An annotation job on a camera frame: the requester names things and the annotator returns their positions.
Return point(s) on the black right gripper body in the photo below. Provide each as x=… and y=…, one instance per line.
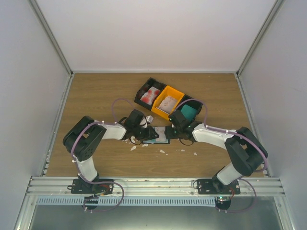
x=173, y=135

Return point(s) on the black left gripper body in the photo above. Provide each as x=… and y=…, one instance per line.
x=140, y=134

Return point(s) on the black leather card holder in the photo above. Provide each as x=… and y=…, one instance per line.
x=154, y=142

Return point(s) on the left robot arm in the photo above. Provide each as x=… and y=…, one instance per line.
x=84, y=138

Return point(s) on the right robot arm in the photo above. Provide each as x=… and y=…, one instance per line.
x=244, y=149

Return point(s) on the teal card stack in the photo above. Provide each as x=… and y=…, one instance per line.
x=189, y=112

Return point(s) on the black bin with teal cards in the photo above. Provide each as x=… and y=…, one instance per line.
x=190, y=101

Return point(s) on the white pink card stack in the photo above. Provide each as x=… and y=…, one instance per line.
x=167, y=104

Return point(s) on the black bin with red cards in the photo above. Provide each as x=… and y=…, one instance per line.
x=151, y=82

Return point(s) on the red white card stack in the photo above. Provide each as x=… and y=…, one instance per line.
x=150, y=95

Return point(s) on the yellow plastic bin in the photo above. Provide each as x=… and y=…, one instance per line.
x=168, y=91

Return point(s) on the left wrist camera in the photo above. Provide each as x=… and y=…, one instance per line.
x=147, y=120

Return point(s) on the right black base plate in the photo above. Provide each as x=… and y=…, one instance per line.
x=211, y=187

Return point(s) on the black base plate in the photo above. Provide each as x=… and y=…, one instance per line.
x=211, y=187
x=79, y=186

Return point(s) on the grey slotted cable duct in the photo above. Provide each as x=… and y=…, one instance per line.
x=129, y=201

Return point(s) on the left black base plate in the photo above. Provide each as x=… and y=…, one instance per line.
x=79, y=186

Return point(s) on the aluminium front rail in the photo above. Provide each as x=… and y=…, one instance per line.
x=53, y=186

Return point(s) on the aluminium frame post left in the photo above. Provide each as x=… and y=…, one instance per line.
x=39, y=14

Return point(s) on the aluminium frame post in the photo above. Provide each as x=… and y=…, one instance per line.
x=263, y=29
x=39, y=14

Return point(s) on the aluminium frame post right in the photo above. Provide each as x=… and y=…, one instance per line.
x=263, y=29

